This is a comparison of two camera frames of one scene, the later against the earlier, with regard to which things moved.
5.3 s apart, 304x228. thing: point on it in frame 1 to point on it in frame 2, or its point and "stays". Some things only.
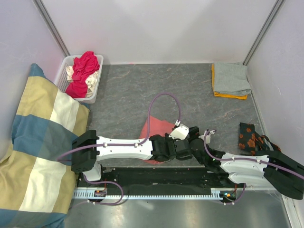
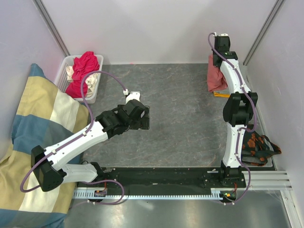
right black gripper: [194, 133] to [213, 52]
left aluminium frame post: [51, 26] stays
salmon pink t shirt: [156, 127] to [216, 81]
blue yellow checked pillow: [36, 190] stays
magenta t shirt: [84, 65] stays
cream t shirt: [91, 80] stays
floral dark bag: [250, 141] stays
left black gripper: [167, 138] to [143, 123]
